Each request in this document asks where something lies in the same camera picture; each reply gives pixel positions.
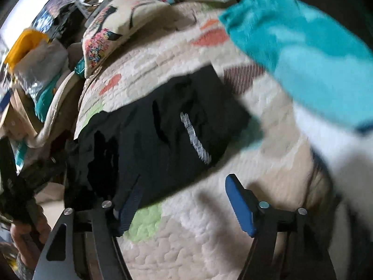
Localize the teal cloth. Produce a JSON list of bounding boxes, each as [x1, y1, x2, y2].
[[218, 0, 373, 133]]

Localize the silver foil packet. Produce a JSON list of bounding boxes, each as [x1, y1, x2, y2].
[[14, 39, 70, 94]]

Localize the quilted printed blanket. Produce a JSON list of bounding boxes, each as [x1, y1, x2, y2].
[[73, 1, 346, 280]]

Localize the person's left hand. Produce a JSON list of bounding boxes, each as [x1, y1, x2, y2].
[[10, 203, 52, 258]]

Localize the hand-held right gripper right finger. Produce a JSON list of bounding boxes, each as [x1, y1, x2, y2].
[[225, 174, 336, 280]]

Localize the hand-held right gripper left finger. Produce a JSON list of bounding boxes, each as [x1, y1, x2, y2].
[[32, 186, 147, 280]]

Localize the printed cream pillow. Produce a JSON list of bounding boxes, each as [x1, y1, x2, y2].
[[82, 0, 176, 79]]

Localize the yellow box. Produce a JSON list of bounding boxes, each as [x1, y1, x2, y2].
[[4, 28, 49, 68]]

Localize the black pants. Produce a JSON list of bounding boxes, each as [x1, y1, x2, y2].
[[65, 65, 253, 212]]

